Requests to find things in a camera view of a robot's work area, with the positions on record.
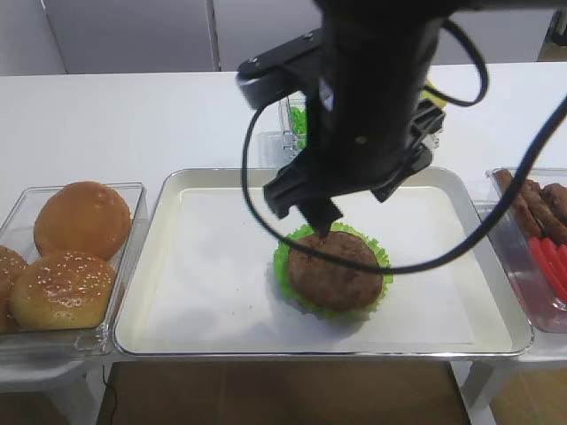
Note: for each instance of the sesame bun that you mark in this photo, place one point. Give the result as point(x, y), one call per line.
point(65, 290)
point(12, 267)

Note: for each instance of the green lettuce leaf in container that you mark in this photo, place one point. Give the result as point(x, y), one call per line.
point(299, 126)

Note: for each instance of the clear plastic patty tomato container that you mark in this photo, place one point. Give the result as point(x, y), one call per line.
point(544, 309)

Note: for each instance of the clear plastic lettuce cheese container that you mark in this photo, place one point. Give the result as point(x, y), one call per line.
point(284, 108)

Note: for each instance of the left sesame bun top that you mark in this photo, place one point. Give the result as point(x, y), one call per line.
point(12, 267)

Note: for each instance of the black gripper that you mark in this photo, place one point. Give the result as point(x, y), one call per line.
point(372, 141)

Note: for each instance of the brown meat patty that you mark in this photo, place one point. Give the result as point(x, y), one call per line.
point(550, 226)
point(328, 287)
point(523, 215)
point(555, 195)

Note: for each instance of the middle red tomato slice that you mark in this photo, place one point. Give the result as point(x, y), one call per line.
point(551, 254)

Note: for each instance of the right sesame bun top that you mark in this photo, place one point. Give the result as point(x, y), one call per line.
point(65, 290)

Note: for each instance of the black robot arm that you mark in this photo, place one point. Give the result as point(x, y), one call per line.
point(362, 73)

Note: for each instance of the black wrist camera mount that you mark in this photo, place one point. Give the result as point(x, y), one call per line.
point(277, 73)

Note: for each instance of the white paper tray liner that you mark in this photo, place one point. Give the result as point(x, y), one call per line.
point(212, 274)

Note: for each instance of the green lettuce leaf on tray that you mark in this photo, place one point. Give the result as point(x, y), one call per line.
point(280, 259)

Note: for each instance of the clear plastic bun container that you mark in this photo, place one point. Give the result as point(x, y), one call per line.
point(79, 343)

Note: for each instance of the smooth orange bun bottom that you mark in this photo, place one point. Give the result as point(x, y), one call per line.
point(87, 217)

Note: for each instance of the yellow cheese slice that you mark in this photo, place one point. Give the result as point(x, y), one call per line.
point(427, 94)

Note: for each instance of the silver metal tray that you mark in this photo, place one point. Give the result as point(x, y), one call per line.
point(146, 310)

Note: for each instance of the front red tomato slice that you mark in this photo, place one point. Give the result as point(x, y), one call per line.
point(562, 254)

